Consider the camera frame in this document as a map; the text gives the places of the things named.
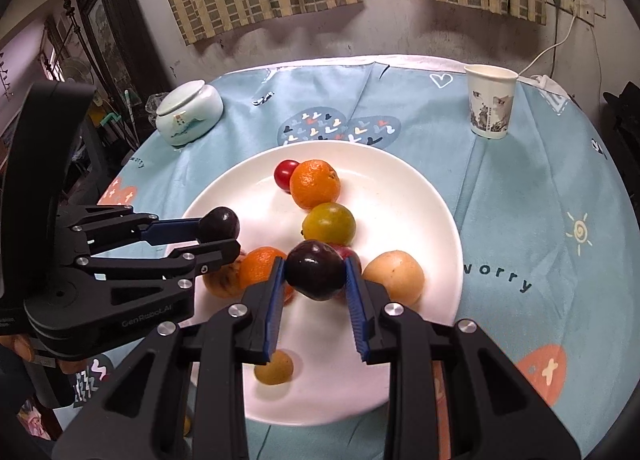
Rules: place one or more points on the tan apricot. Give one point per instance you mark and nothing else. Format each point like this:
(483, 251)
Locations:
(395, 277)

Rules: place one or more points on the dark purple plum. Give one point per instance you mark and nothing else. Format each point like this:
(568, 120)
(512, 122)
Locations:
(218, 222)
(315, 270)

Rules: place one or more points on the dark red plum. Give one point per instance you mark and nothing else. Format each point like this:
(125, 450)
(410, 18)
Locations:
(352, 255)

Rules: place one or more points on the pale green lidded ceramic jar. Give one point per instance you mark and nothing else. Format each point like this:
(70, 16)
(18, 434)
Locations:
(187, 113)

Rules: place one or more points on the small yellow longan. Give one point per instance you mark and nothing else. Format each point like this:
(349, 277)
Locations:
(274, 367)

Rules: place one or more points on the person's left hand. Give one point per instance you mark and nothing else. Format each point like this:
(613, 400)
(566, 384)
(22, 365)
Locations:
(17, 346)

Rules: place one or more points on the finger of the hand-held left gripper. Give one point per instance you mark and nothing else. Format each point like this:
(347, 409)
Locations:
(172, 231)
(210, 255)

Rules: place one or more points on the small orange tangerine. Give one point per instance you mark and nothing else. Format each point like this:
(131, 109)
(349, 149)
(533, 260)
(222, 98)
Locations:
(260, 265)

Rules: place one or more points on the tan striped apple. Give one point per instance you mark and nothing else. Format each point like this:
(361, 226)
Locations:
(225, 284)

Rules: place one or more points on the large orange mandarin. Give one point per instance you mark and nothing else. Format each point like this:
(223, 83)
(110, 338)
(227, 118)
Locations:
(315, 184)

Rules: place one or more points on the standing fan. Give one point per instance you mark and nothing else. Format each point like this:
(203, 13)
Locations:
(75, 73)

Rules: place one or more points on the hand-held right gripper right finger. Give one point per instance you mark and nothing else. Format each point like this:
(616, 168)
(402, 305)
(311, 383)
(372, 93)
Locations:
(354, 310)

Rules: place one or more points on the printed paper cup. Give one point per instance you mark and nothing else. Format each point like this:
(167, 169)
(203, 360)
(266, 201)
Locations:
(491, 105)

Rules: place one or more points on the red cherry tomato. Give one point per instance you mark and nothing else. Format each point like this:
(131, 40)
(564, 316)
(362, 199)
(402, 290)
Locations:
(284, 173)

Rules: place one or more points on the yellow green tangerine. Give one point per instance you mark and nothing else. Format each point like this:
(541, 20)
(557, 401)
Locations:
(329, 224)

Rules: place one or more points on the white round plate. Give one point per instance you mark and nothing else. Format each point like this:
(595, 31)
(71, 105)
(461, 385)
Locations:
(400, 190)

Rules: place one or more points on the dark wooden framed painting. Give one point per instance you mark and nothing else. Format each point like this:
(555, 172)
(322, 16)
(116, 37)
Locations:
(110, 25)

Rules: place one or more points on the clear plastic bag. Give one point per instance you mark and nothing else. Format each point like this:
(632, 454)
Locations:
(154, 108)

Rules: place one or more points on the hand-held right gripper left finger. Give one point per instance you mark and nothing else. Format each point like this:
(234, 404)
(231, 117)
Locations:
(276, 310)

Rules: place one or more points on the white wall socket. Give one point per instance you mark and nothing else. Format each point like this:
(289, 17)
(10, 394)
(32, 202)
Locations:
(572, 5)

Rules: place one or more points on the white power strip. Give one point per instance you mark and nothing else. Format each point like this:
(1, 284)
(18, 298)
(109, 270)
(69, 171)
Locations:
(547, 85)

